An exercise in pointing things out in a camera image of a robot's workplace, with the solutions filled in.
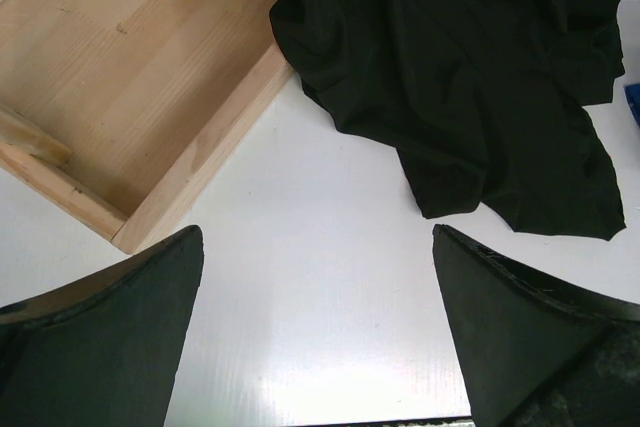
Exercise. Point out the blue plaid shirt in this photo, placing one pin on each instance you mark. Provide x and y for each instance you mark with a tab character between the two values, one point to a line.
632	95

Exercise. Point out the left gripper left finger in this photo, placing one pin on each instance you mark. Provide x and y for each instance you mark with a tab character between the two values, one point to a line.
103	350

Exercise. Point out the black shirt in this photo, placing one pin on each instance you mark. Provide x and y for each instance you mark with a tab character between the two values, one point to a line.
483	100

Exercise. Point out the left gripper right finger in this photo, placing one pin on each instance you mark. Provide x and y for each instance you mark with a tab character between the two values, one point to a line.
535	350

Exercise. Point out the wooden clothes rack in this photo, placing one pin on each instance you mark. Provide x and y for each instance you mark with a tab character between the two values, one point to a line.
128	108

